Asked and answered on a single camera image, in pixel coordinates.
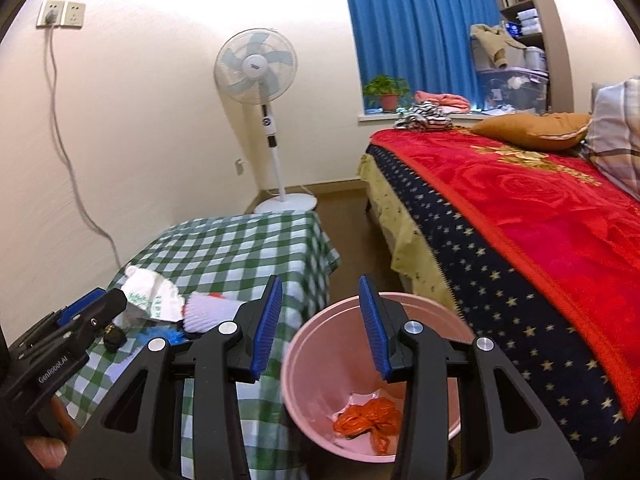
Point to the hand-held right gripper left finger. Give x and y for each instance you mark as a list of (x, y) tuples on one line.
[(266, 330)]

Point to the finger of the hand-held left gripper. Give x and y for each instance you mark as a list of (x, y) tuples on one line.
[(107, 308), (80, 308)]

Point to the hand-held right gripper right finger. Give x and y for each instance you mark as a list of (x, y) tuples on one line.
[(372, 330)]

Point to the white paper bag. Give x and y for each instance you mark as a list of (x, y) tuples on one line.
[(152, 292)]

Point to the pink plastic bin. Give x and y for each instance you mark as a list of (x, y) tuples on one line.
[(310, 360)]

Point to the person's left hand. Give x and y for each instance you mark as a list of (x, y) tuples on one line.
[(47, 455)]

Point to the small black object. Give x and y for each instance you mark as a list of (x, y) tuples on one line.
[(114, 339)]

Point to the blue plastic wrapper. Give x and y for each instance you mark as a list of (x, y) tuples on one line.
[(167, 337)]

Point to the white paper scrap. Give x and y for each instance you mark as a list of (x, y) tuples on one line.
[(350, 402)]

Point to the green checked tablecloth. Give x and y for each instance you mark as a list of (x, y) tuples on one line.
[(225, 250)]

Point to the orange plastic bag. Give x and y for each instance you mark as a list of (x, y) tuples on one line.
[(367, 422)]

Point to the yellow bed sheet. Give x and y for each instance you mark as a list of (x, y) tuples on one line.
[(400, 220)]

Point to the navy star bedsheet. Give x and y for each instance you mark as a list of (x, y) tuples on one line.
[(475, 260)]

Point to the red floral blanket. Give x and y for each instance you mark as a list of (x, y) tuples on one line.
[(540, 210)]

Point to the black white striped cloth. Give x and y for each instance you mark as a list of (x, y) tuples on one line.
[(425, 116)]

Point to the potted green plant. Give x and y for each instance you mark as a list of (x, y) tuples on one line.
[(386, 91)]

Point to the pink folded cloth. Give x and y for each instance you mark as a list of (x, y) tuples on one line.
[(445, 101)]

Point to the orange pillow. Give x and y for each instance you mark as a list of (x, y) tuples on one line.
[(530, 130)]

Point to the white standing fan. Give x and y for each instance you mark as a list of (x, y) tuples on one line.
[(256, 67)]

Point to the clear storage box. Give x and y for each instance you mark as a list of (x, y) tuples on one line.
[(510, 87)]

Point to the blue curtain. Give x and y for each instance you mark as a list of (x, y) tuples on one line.
[(420, 30)]

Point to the beige jacket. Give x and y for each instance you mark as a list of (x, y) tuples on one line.
[(495, 42)]

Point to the plaid pillow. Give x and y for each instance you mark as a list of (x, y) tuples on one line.
[(617, 125)]

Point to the blue white packet stack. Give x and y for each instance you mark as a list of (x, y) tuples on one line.
[(529, 22)]

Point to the wooden bookshelf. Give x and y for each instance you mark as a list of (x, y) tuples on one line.
[(552, 20)]

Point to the white wall socket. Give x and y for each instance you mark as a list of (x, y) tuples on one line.
[(50, 12), (73, 15)]

